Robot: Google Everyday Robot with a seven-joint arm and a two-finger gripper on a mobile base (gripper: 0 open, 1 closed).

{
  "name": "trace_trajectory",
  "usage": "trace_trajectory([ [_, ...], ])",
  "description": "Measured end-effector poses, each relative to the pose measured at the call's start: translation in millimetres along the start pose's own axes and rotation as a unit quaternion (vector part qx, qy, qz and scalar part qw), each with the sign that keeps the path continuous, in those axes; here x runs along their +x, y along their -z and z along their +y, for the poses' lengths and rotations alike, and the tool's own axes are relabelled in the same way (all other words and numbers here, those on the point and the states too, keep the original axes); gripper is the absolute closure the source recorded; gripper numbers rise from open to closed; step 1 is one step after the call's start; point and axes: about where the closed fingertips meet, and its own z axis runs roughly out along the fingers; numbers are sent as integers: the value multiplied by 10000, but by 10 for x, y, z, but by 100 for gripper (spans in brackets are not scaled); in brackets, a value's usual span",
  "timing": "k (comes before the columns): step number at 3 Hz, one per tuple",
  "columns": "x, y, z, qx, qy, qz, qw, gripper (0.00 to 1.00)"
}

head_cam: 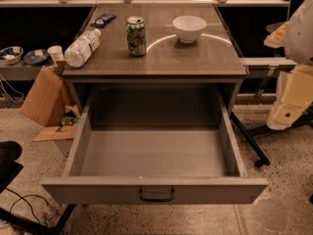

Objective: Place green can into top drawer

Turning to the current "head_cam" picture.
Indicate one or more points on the green snack bag on floor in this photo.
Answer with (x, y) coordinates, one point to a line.
(69, 121)

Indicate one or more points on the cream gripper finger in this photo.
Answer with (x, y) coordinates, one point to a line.
(297, 96)
(276, 38)

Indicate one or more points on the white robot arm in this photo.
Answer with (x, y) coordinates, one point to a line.
(296, 37)

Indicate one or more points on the black stand leg with wheel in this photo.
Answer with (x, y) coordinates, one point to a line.
(262, 159)

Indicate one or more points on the dark blue bowl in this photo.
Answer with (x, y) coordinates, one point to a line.
(36, 57)

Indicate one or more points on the grey cabinet desk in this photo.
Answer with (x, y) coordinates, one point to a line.
(212, 58)

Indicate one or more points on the grey open top drawer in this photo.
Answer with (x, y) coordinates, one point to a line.
(157, 139)

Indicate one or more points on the patterned bowl far left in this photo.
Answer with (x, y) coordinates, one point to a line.
(11, 55)

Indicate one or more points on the brown cardboard box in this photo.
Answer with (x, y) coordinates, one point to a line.
(47, 99)

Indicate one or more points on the black drawer handle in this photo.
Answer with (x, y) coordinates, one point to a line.
(156, 196)

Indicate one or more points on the white paper cup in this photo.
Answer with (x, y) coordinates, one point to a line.
(56, 53)

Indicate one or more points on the clear plastic water bottle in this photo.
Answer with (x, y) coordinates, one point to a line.
(78, 53)

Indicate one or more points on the white ceramic bowl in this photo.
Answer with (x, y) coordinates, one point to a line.
(188, 28)

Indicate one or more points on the dark blue snack packet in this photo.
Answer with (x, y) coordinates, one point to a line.
(102, 20)

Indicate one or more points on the green soda can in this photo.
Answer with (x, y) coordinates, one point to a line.
(136, 37)

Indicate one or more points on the black chair at left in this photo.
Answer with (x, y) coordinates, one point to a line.
(10, 151)

